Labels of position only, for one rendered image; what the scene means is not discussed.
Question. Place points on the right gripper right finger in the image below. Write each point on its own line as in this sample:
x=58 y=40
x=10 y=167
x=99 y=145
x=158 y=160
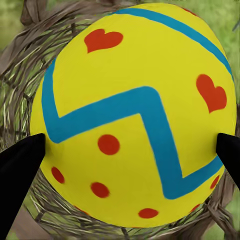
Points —
x=228 y=150

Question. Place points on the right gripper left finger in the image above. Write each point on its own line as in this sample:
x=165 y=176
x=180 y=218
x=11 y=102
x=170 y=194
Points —
x=19 y=165

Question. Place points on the easter egg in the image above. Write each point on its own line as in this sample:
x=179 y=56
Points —
x=131 y=110

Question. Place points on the wicker basket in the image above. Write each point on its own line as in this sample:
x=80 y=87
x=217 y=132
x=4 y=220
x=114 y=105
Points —
x=37 y=20

